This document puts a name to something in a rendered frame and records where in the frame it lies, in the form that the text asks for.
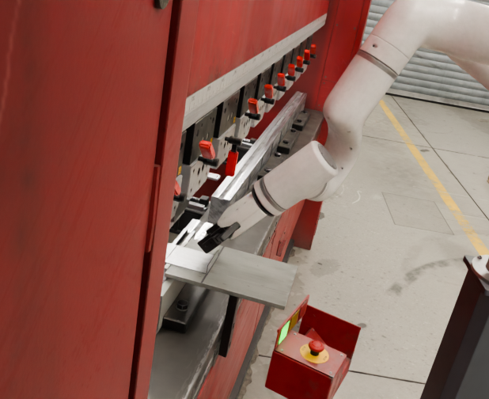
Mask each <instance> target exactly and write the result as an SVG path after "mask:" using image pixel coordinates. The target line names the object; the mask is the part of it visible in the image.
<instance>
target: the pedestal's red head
mask: <svg viewBox="0 0 489 399"><path fill-rule="evenodd" d="M306 299H308V301H309V294H308V295H307V296H306V297H305V298H304V299H303V301H302V302H301V303H300V304H299V305H298V307H297V308H296V309H295V310H294V311H293V312H292V314H291V315H290V316H289V317H288V318H287V319H286V320H285V321H284V322H283V323H282V324H281V326H280V327H279V328H278V330H277V333H278V335H277V338H276V341H275V348H274V349H273V352H272V355H271V361H270V365H269V369H268V372H267V379H266V382H265V387H266V388H268V389H270V390H272V391H274V392H276V393H278V394H280V395H282V396H284V397H286V398H288V399H332V398H333V397H334V396H335V393H336V391H337V390H338V388H339V387H340V385H341V383H342V381H343V380H344V378H345V377H346V375H347V372H348V371H349V367H350V365H351V360H352V357H353V354H354V350H355V346H356V344H357V341H358V336H359V333H360V330H361V328H362V327H360V326H358V325H355V324H353V323H350V322H349V321H345V320H343V319H342V318H339V317H336V316H334V315H332V314H329V313H327V312H324V311H323V310H319V309H317V308H316V307H313V306H311V305H308V303H307V306H306V309H305V314H304V315H303V316H302V319H301V325H300V329H299V332H295V331H293V330H290V331H289V333H288V330H289V327H290V323H289V326H288V329H287V333H288V334H287V333H286V336H285V338H284V339H283V340H282V341H281V343H280V344H279V345H278V342H279V336H280V333H281V329H282V328H283V326H284V325H285V324H286V323H287V322H288V321H290V320H291V318H292V317H293V315H294V313H295V312H296V311H297V310H299V312H300V309H301V306H302V305H303V302H304V301H305V300H306ZM299 312H298V315H299ZM297 321H298V318H297ZM297 321H296V324H297V323H298V322H297ZM311 340H318V341H320V342H321V343H322V344H323V345H324V349H325V350H326V351H327V352H328V355H329V358H328V361H327V362H325V363H311V362H310V361H308V360H306V359H304V358H303V357H302V356H301V353H300V349H301V347H302V346H303V345H305V344H308V343H309V342H310V341H311Z"/></svg>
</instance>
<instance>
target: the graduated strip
mask: <svg viewBox="0 0 489 399"><path fill-rule="evenodd" d="M326 17H327V14H325V15H324V16H322V17H320V18H318V19H316V20H315V21H313V22H312V23H310V24H309V25H306V26H305V27H304V28H302V29H300V30H298V31H297V32H295V33H294V34H292V35H290V36H288V37H287V38H286V39H284V40H282V41H280V42H279V43H277V44H276V45H274V46H272V47H270V48H269V49H267V50H266V51H264V52H262V53H261V54H259V55H257V56H256V57H254V58H253V59H251V60H249V61H247V62H246V63H244V64H243V65H241V66H239V67H238V68H236V69H235V70H233V71H231V72H229V73H228V74H226V75H225V76H223V77H221V78H219V79H218V80H217V81H215V82H213V83H211V84H210V85H208V86H207V87H205V88H203V89H201V90H200V91H199V92H197V93H195V94H193V95H192V96H190V97H189V98H187V99H186V105H185V111H184V116H186V115H187V114H188V113H190V112H192V111H193V110H195V109H196V108H198V107H199V106H200V105H202V104H203V103H205V102H206V101H208V100H210V99H211V98H212V97H213V96H215V95H216V94H218V93H220V92H221V91H223V90H224V89H225V88H226V87H228V86H230V85H231V84H233V83H234V82H235V81H237V80H238V79H239V78H241V77H243V76H244V75H246V74H247V73H248V72H250V71H251V70H253V69H254V68H256V67H257V66H259V65H260V64H261V63H263V62H264V61H266V60H267V59H269V58H270V57H272V56H273V55H275V54H276V53H277V52H279V51H281V50H282V49H283V48H285V47H286V46H288V45H289V44H291V43H292V42H294V41H295V40H296V39H298V38H299V37H301V36H302V35H304V34H305V33H307V32H308V31H309V30H311V29H313V28H314V27H315V26H317V25H318V24H320V23H321V22H322V21H324V20H326Z"/></svg>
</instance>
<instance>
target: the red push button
mask: <svg viewBox="0 0 489 399"><path fill-rule="evenodd" d="M309 349H310V354H311V355H313V356H318V355H319V353H320V352H322V351H323V350H324V345H323V344H322V343H321V342H320V341H318V340H311V341H310V342H309Z"/></svg>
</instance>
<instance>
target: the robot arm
mask: <svg viewBox="0 0 489 399"><path fill-rule="evenodd" d="M419 48H426V49H430V50H433V51H438V52H441V53H444V54H446V55H447V56H448V57H449V58H450V59H451V60H452V61H454V62H455V63H456V64H457V65H458V66H459V67H460V68H461V69H463V70H464V71H466V72H467V73H468V74H470V75H471V76H472V77H473V78H474V79H475V80H477V81H478V82H479V83H480V84H481V85H482V86H484V87H485V88H486V89H487V90H488V91H489V6H487V5H484V4H480V3H477V2H471V1H468V0H395V2H394V3H393V4H392V5H391V6H390V7H389V8H388V9H387V10H386V11H385V13H384V14H383V16H382V17H381V19H380V20H379V22H378V23H377V24H376V26H375V27H374V29H373V31H372V32H371V33H370V34H369V36H368V37H367V39H366V41H365V42H364V44H363V45H362V46H361V47H360V49H359V50H358V52H357V54H356V55H355V57H354V58H353V59H352V61H351V63H350V64H349V65H348V67H347V69H346V70H345V71H344V72H343V74H342V76H341V77H340V79H339V80H338V82H337V83H336V84H335V86H334V88H333V89H332V91H331V92H330V93H329V95H328V97H327V99H326V101H325V102H324V106H323V114H324V118H325V119H326V121H327V123H328V137H327V140H326V143H325V144H324V146H323V145H322V144H320V143H319V142H317V141H312V142H310V143H309V144H307V145H306V146H304V147H303V148H301V149H300V150H299V151H298V152H297V153H295V154H293V155H292V156H291V157H289V158H288V159H286V160H285V161H284V162H283V163H281V164H280V165H278V166H277V167H276V168H274V169H273V170H272V171H270V172H269V173H268V174H266V175H265V176H264V177H262V178H260V179H259V180H258V181H257V182H256V183H255V184H254V186H253V187H252V192H250V193H249V194H247V195H246V196H244V197H243V198H241V199H239V200H238V201H237V202H236V203H234V204H232V205H231V206H229V207H228V208H227V209H226V210H225V211H224V213H223V214H222V216H221V217H220V219H219V220H218V222H216V223H215V224H214V225H213V226H212V227H210V228H209V229H207V230H206V233H207V234H208V235H207V236H206V237H204V238H203V239H201V240H200V241H198V243H197V244H198V245H199V247H200V248H201V249H202V250H203V251H204V252H205V253H209V252H210V251H211V250H213V249H215V248H216V247H218V246H219V245H220V244H221V243H223V241H225V240H226V239H227V238H229V239H234V238H236V237H237V236H239V235H240V234H242V233H244V232H245V231H246V230H247V229H249V228H250V227H252V226H253V225H255V224H256V223H257V222H259V221H260V220H261V219H262V218H264V217H265V216H266V215H268V216H271V217H273V216H275V215H280V214H282V213H283V212H284V211H286V210H287V209H289V208H290V207H292V206H293V205H295V204H296V203H297V202H299V201H301V200H304V199H308V200H312V201H317V202H319V201H323V200H326V199H327V198H329V197H330V196H331V195H332V194H333V193H334V192H335V191H336V190H337V188H338V187H339V186H340V185H341V184H342V182H343V181H344V179H345V178H346V177H347V175H348V173H349V172H350V171H351V169H352V168H353V166H354V164H355V162H356V160H357V158H358V155H359V152H360V149H361V145H362V128H363V125H364V123H365V122H366V119H367V118H368V117H369V115H370V113H371V112H372V111H373V110H374V109H375V107H376V106H377V104H378V103H379V101H380V100H381V98H382V97H383V96H384V95H385V94H386V92H387V91H388V89H389V88H390V86H391V85H392V84H393V83H394V81H395V80H396V78H397V77H398V75H399V74H400V72H401V71H402V70H403V69H404V67H405V66H406V64H407V63H408V61H409V60H410V58H411V57H412V56H413V55H414V53H415V52H416V50H417V49H419ZM471 268H472V270H473V272H474V273H475V274H476V275H477V276H478V277H479V278H480V279H481V280H483V281H484V282H485V283H487V284H488V285H489V255H481V256H480V255H479V256H476V257H475V258H473V259H472V263H471Z"/></svg>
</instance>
